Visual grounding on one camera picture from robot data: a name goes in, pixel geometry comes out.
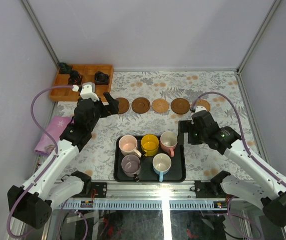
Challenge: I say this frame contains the brown wooden coaster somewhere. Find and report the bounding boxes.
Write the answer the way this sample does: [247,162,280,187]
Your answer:
[171,98,190,115]
[116,97,130,114]
[132,97,150,114]

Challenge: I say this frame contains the pink mug cream inside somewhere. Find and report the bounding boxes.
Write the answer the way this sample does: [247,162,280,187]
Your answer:
[160,131,177,158]

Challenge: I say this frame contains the blue mug cream inside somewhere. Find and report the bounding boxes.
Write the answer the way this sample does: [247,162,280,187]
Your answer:
[152,153,172,182]

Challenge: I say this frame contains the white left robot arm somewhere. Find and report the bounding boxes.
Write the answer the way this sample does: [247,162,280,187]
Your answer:
[8,92,119,229]

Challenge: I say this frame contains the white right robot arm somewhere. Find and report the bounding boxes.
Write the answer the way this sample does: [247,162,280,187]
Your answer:
[177,110,286,228]

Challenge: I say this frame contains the yellow glass cup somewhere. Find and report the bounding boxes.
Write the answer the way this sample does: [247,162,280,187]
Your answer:
[141,134,159,157]

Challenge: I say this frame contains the dark rolled fabric bundle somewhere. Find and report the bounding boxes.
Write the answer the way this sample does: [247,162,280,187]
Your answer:
[68,70,82,85]
[94,71,110,85]
[58,62,72,75]

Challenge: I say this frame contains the orange wooden divided tray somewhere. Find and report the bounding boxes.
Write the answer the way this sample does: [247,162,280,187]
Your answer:
[48,64,114,103]

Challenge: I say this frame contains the black serving tray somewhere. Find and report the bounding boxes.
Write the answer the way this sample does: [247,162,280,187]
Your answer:
[113,137,186,183]

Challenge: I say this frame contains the light pink mug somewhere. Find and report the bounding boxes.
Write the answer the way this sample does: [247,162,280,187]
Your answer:
[118,135,142,158]

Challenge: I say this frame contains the purple patterned cloth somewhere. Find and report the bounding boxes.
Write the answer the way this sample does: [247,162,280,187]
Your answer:
[35,116,72,156]

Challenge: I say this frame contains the mauve mug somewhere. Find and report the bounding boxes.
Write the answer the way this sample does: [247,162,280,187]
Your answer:
[121,154,141,182]

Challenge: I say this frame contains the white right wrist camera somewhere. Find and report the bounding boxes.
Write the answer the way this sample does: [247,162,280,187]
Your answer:
[190,105,207,113]

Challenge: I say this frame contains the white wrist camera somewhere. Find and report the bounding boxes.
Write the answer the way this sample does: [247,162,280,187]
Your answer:
[190,105,207,113]
[72,82,100,102]

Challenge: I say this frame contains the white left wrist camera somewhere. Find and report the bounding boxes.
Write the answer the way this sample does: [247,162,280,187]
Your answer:
[72,82,100,102]

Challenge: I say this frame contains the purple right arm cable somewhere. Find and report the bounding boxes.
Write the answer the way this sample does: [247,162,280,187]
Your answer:
[191,91,286,240]

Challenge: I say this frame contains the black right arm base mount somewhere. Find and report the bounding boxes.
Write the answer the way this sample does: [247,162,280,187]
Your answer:
[189,177,226,199]

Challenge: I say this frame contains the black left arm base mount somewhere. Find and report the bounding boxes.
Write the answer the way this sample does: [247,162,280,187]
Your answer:
[81,182,108,199]

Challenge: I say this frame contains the aluminium front frame rail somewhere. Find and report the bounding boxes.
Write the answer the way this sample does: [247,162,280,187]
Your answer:
[20,178,286,201]

